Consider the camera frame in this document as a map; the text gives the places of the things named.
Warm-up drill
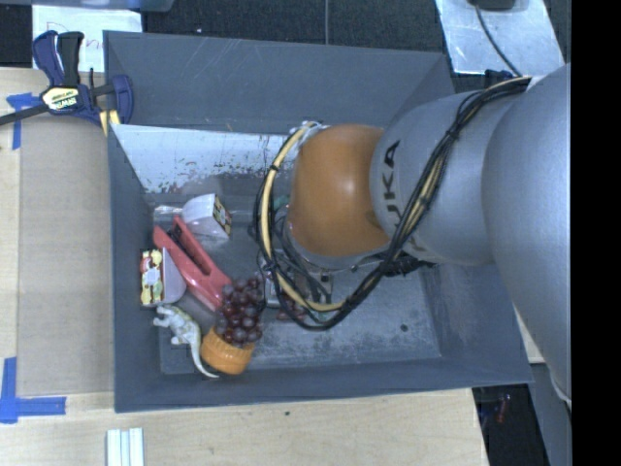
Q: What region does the small dark red grape bunch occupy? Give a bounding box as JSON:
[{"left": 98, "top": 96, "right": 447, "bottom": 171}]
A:
[{"left": 275, "top": 292, "right": 311, "bottom": 323}]

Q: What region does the large dark red grape bunch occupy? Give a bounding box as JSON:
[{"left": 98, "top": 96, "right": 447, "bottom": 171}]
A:
[{"left": 213, "top": 275, "right": 266, "bottom": 350}]

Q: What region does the red plastic tool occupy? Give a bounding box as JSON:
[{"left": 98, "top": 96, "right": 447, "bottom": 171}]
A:
[{"left": 151, "top": 216, "right": 234, "bottom": 312}]

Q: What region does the white toy dinosaur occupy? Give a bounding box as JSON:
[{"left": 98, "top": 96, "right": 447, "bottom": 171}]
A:
[{"left": 152, "top": 304, "right": 221, "bottom": 380}]

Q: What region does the colourful printed small box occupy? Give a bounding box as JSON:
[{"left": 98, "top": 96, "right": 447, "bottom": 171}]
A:
[{"left": 139, "top": 247, "right": 187, "bottom": 309}]

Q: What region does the grey metal bin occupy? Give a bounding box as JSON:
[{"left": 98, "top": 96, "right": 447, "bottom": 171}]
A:
[{"left": 102, "top": 30, "right": 536, "bottom": 415}]

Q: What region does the brown cardboard board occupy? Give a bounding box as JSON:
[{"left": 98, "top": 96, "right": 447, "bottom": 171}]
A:
[{"left": 16, "top": 117, "right": 115, "bottom": 398}]

